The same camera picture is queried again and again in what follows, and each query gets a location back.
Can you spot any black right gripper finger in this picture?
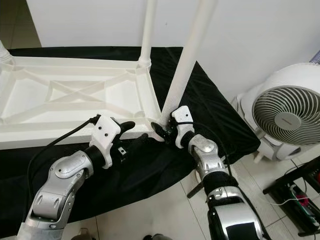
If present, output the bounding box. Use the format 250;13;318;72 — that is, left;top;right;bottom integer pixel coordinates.
150;121;170;142

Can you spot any white plastic table leg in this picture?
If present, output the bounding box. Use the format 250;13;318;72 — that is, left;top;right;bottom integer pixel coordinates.
0;42;13;63
137;0;157;68
160;0;218;126

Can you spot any grey robot left foot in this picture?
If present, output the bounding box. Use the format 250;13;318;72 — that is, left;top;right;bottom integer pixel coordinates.
75;229;93;240

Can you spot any black table cloth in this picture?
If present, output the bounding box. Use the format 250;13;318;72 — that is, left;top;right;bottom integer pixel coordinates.
0;46;261;238

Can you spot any black plastic floor crate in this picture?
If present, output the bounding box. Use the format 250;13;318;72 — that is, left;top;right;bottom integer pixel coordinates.
262;155;320;238

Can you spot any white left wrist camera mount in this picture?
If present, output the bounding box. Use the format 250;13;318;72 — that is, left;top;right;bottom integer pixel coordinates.
89;115;123;169

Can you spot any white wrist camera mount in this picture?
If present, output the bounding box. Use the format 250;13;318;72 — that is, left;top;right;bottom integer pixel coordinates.
89;115;123;169
172;105;195;149

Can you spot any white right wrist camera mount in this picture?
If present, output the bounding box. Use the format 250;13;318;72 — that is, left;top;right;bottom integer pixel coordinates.
172;105;195;149

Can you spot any white floor cable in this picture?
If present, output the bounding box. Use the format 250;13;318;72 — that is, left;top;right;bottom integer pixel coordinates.
267;197;301;207

